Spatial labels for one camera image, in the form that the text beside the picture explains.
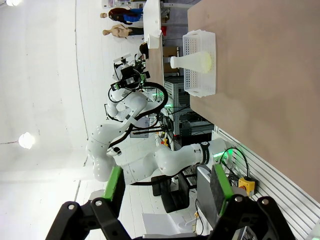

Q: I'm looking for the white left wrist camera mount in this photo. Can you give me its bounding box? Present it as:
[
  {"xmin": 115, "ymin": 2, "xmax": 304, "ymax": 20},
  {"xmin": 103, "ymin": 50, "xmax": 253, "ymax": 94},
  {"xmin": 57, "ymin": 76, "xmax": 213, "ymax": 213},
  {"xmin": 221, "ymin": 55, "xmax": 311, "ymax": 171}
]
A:
[{"xmin": 112, "ymin": 52, "xmax": 132, "ymax": 66}]

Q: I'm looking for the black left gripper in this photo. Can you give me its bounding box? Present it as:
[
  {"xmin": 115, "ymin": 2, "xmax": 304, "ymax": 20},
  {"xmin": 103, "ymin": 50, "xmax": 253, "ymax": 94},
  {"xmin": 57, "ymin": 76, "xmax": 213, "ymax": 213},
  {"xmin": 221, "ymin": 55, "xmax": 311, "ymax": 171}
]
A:
[{"xmin": 110, "ymin": 65, "xmax": 151, "ymax": 91}]

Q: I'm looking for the aluminium table frame rail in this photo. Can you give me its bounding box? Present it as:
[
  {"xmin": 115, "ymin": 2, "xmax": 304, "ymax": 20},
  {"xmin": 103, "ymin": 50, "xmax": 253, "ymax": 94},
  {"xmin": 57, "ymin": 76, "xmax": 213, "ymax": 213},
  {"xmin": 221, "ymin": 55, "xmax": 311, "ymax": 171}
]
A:
[{"xmin": 212, "ymin": 124, "xmax": 320, "ymax": 240}]

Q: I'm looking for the plastic flask with yellow liquid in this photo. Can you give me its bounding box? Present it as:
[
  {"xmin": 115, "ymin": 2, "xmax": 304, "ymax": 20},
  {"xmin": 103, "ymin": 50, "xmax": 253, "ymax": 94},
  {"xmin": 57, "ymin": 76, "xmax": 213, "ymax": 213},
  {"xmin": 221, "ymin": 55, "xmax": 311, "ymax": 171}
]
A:
[{"xmin": 169, "ymin": 51, "xmax": 213, "ymax": 74}]

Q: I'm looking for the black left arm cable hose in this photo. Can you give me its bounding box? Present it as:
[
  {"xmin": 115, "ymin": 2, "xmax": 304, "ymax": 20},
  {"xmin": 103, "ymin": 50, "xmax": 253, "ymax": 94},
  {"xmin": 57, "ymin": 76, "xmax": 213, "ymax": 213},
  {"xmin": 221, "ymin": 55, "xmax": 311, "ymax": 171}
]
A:
[{"xmin": 107, "ymin": 81, "xmax": 169, "ymax": 151}]

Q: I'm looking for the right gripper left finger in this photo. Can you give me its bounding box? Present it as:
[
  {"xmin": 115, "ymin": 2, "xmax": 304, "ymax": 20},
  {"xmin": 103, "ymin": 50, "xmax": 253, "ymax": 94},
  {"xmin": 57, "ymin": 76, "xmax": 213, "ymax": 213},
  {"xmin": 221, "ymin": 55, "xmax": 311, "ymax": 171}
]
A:
[{"xmin": 44, "ymin": 165, "xmax": 131, "ymax": 240}]

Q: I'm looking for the grey equipment rack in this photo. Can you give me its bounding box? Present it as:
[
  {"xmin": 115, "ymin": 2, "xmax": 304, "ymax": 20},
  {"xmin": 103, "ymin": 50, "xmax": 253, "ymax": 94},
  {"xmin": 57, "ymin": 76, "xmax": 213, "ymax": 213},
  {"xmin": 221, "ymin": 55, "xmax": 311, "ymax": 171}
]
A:
[{"xmin": 163, "ymin": 76, "xmax": 191, "ymax": 141}]

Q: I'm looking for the black office chair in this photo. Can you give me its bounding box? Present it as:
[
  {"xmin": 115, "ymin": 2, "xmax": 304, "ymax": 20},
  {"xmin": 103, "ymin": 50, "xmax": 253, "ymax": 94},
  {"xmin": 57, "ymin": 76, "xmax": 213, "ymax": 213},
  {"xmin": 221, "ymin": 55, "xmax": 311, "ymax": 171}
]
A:
[{"xmin": 151, "ymin": 172, "xmax": 198, "ymax": 213}]

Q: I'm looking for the grey flat panel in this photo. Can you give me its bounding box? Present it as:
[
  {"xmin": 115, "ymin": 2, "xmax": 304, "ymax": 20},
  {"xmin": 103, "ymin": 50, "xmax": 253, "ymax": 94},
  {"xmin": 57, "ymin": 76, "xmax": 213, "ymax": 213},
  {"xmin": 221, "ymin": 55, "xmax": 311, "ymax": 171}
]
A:
[{"xmin": 196, "ymin": 164, "xmax": 226, "ymax": 226}]

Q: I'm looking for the yellow emergency stop box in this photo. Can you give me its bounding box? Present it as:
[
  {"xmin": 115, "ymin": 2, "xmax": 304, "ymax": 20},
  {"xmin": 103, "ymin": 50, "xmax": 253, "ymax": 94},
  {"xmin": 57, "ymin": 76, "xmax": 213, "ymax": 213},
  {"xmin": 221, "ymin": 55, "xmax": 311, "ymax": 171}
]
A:
[{"xmin": 237, "ymin": 176, "xmax": 256, "ymax": 197}]

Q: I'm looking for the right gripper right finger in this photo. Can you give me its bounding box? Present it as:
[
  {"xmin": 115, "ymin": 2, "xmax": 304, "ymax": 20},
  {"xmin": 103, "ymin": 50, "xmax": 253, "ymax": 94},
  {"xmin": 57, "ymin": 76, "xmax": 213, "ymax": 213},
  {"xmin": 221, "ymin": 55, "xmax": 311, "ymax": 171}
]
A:
[{"xmin": 207, "ymin": 163, "xmax": 297, "ymax": 240}]

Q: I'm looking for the white perforated plastic basket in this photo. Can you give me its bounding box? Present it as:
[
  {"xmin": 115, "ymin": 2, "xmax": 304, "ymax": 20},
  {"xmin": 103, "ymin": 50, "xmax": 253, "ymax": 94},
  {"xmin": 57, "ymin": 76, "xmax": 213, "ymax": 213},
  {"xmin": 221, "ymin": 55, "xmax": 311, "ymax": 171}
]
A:
[{"xmin": 182, "ymin": 29, "xmax": 217, "ymax": 98}]

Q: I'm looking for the mannequin in blue jacket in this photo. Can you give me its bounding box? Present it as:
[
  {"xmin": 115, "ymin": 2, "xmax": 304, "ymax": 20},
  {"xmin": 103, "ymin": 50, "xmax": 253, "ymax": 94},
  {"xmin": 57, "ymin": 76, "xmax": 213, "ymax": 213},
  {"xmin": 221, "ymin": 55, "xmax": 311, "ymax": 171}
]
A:
[{"xmin": 99, "ymin": 7, "xmax": 145, "ymax": 26}]

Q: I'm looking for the beige mannequin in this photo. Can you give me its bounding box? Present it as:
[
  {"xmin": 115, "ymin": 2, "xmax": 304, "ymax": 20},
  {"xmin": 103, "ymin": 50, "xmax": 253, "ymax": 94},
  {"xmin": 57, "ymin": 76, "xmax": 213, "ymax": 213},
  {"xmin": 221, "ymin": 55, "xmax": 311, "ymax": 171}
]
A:
[{"xmin": 102, "ymin": 24, "xmax": 145, "ymax": 38}]

